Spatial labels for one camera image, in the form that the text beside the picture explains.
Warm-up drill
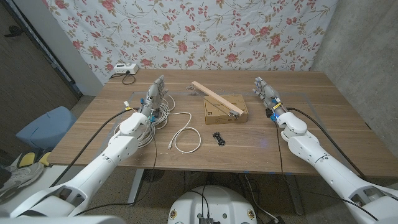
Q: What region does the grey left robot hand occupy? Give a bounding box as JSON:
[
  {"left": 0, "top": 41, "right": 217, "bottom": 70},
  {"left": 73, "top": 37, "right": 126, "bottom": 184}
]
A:
[{"left": 140, "top": 75, "right": 169, "bottom": 121}]

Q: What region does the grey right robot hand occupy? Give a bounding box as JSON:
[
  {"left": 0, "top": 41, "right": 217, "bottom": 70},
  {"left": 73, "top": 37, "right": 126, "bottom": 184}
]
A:
[{"left": 252, "top": 77, "right": 289, "bottom": 121}]

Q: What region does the white Ethernet cable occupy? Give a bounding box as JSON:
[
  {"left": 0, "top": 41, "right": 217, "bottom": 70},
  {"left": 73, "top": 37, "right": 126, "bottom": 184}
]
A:
[{"left": 113, "top": 95, "right": 202, "bottom": 154}]

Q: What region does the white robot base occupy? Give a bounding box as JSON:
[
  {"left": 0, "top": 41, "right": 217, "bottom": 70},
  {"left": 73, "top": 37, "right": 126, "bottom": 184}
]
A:
[{"left": 167, "top": 185, "right": 258, "bottom": 224}]

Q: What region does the cardboard packing box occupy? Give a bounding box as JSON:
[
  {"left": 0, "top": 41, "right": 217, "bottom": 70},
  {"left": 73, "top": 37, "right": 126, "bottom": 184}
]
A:
[{"left": 203, "top": 94, "right": 249, "bottom": 126}]

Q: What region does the white power strip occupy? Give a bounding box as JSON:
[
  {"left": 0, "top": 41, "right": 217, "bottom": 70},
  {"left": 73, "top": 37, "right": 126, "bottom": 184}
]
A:
[{"left": 113, "top": 63, "right": 139, "bottom": 75}]

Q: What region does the small black connector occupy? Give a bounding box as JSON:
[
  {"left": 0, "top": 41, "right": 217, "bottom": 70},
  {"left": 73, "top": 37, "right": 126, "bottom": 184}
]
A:
[{"left": 212, "top": 132, "right": 226, "bottom": 147}]

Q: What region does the floral backdrop cloth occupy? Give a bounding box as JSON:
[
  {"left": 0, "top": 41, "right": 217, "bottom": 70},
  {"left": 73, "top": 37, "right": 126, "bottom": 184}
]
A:
[{"left": 42, "top": 0, "right": 339, "bottom": 85}]

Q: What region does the white table leg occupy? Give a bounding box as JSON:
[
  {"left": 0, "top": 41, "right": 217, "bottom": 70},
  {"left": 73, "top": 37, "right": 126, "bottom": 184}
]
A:
[
  {"left": 284, "top": 174, "right": 305, "bottom": 216},
  {"left": 127, "top": 169, "right": 146, "bottom": 207}
]

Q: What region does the blue padded chair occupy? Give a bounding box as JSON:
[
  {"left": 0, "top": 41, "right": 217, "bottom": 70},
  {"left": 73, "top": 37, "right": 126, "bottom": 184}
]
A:
[{"left": 16, "top": 106, "right": 78, "bottom": 149}]

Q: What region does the white robot torso edge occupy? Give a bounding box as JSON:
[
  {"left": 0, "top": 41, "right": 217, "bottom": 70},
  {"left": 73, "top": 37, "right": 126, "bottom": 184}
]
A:
[{"left": 0, "top": 215, "right": 127, "bottom": 224}]

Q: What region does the grey sneaker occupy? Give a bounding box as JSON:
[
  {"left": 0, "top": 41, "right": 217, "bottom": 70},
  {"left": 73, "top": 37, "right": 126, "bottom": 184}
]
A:
[{"left": 0, "top": 161, "right": 45, "bottom": 200}]

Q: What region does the black power cord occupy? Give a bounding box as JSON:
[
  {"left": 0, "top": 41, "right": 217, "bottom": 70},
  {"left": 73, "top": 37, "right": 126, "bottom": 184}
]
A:
[{"left": 108, "top": 70, "right": 137, "bottom": 86}]

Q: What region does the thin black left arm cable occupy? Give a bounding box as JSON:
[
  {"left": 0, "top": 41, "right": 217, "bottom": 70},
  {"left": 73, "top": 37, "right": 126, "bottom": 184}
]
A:
[{"left": 74, "top": 121, "right": 158, "bottom": 217}]

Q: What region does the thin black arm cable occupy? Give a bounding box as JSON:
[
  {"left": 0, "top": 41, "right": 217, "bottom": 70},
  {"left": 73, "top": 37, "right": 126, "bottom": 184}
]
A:
[
  {"left": 275, "top": 121, "right": 379, "bottom": 222},
  {"left": 74, "top": 121, "right": 158, "bottom": 217}
]

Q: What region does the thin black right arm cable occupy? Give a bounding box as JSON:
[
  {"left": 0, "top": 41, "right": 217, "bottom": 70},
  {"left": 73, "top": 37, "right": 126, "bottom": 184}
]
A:
[{"left": 275, "top": 121, "right": 379, "bottom": 222}]

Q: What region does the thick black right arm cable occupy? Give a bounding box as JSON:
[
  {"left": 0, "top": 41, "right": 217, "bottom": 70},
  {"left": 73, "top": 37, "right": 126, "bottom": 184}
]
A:
[{"left": 285, "top": 107, "right": 368, "bottom": 180}]

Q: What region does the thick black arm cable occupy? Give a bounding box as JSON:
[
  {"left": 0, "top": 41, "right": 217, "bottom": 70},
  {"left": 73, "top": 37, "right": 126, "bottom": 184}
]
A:
[
  {"left": 49, "top": 107, "right": 141, "bottom": 187},
  {"left": 285, "top": 107, "right": 368, "bottom": 180}
]

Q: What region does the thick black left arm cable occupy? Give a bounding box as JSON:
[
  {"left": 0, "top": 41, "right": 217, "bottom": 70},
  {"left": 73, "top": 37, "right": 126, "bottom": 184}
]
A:
[{"left": 49, "top": 107, "right": 141, "bottom": 187}]

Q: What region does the black door handle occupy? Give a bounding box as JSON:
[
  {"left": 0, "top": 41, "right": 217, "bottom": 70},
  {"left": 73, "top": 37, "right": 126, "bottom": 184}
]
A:
[{"left": 3, "top": 25, "right": 24, "bottom": 38}]

